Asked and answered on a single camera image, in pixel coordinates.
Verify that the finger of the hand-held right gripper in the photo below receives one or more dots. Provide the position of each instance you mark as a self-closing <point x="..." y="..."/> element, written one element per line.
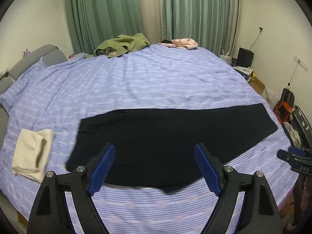
<point x="286" y="156"/>
<point x="299" y="151"/>

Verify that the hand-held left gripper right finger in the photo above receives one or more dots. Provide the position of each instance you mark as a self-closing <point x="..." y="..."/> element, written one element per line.
<point x="207" y="168"/>

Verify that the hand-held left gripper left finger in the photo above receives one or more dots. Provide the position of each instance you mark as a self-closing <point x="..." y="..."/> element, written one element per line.
<point x="102" y="168"/>

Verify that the black pants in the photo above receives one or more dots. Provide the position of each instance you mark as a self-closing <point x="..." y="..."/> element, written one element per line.
<point x="158" y="146"/>

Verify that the white crumpled cloth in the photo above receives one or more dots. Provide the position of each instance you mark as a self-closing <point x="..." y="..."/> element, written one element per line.
<point x="293" y="134"/>

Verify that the orange stool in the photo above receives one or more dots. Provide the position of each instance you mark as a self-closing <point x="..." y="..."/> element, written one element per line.
<point x="284" y="109"/>

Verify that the black backpack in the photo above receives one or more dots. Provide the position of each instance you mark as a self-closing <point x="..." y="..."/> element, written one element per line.
<point x="287" y="97"/>

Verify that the white plastic bag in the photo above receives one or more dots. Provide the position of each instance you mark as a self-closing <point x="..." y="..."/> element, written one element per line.
<point x="270" y="97"/>

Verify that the folded cream cloth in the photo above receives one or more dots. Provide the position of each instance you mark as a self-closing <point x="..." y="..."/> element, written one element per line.
<point x="29" y="151"/>

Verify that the blue cardboard box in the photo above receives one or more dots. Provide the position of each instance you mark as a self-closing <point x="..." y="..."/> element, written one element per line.
<point x="243" y="72"/>

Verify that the bed with purple striped sheet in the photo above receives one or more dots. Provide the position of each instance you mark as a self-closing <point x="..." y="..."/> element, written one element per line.
<point x="158" y="78"/>

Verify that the black ribbed floor appliance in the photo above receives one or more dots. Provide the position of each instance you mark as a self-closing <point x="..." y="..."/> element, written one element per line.
<point x="245" y="57"/>

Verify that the white paper bag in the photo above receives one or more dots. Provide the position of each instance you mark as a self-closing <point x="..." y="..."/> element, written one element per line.
<point x="226" y="58"/>

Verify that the lilac striped pillow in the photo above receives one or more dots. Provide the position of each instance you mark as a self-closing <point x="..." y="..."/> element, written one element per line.
<point x="22" y="87"/>

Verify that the olive green garment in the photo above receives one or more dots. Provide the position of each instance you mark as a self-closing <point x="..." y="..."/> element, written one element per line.
<point x="126" y="43"/>

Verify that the pink printed garment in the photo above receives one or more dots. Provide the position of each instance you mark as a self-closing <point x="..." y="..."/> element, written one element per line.
<point x="185" y="43"/>

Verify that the grey padded headboard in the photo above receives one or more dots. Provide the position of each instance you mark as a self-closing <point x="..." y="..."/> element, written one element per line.
<point x="29" y="58"/>

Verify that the dark cloth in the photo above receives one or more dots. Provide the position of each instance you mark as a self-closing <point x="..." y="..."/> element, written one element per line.
<point x="167" y="41"/>

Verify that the purple toy figure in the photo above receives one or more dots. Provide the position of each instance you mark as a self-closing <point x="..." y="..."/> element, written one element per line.
<point x="26" y="53"/>

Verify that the green curtain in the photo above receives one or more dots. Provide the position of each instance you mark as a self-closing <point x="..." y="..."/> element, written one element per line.
<point x="199" y="14"/>
<point x="102" y="14"/>

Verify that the beige sheer curtain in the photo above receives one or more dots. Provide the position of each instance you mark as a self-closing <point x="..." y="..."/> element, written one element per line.
<point x="151" y="9"/>

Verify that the white wall socket strip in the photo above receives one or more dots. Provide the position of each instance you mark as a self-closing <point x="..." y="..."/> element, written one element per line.
<point x="301" y="63"/>

